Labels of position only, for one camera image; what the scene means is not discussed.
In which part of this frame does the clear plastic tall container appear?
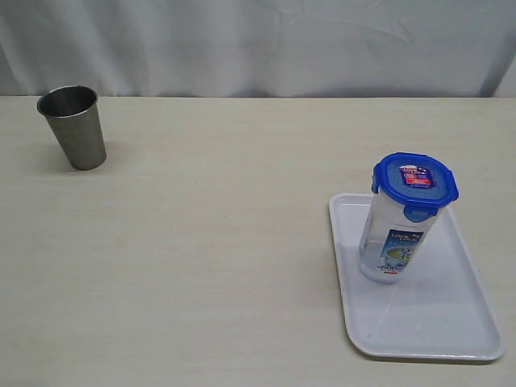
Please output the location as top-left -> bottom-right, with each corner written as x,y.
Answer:
359,190 -> 442,283

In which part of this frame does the blue plastic lid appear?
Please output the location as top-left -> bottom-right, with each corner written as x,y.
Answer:
372,152 -> 459,223

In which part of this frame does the stainless steel cup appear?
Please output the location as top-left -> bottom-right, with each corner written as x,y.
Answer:
37,85 -> 106,170

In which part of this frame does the white backdrop curtain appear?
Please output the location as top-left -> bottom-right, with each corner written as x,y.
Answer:
1,1 -> 515,98

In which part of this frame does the white rectangular plastic tray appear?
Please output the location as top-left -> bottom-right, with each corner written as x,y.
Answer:
329,193 -> 506,362

